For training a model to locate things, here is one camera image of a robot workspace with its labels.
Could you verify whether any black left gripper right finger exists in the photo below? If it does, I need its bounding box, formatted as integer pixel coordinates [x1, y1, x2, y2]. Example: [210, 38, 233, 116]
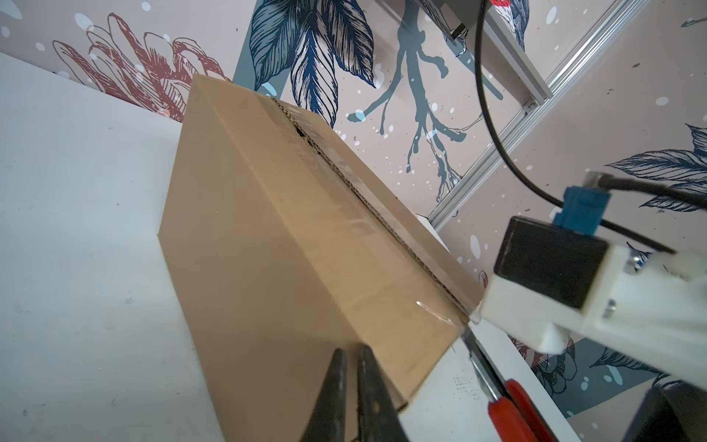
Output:
[357, 344, 409, 442]

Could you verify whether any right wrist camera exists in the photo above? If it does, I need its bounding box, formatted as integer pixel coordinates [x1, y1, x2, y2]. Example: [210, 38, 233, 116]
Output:
[480, 186, 706, 387]

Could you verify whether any brown cardboard express box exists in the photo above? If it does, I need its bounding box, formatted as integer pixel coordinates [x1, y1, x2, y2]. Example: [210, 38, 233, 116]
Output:
[158, 76, 483, 441]

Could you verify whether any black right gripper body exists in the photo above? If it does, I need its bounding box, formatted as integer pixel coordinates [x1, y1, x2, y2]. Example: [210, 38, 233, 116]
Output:
[622, 382, 706, 442]

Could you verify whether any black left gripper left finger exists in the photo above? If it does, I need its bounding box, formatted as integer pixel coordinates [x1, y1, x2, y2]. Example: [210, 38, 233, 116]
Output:
[301, 348, 348, 442]

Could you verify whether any red black utility knife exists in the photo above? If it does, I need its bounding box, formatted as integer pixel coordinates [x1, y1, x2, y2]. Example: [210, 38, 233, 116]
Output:
[461, 325, 557, 442]

